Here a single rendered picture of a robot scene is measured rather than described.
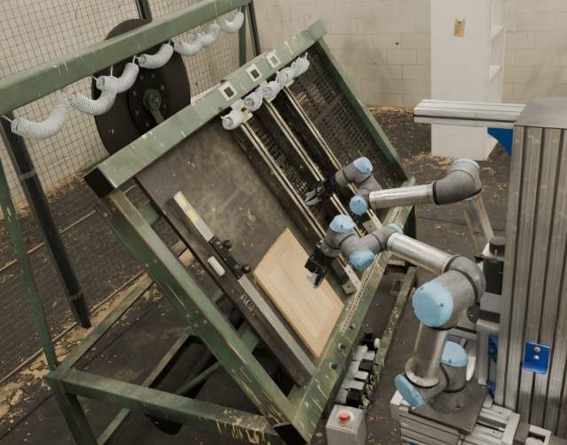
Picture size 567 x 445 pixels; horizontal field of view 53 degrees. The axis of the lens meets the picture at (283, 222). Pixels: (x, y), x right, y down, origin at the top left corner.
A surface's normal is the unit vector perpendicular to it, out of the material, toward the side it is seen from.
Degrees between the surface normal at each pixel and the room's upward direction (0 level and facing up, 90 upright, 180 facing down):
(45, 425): 0
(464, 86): 90
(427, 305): 82
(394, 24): 90
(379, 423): 0
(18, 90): 90
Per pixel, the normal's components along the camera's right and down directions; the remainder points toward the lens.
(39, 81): 0.91, 0.08
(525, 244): -0.52, 0.48
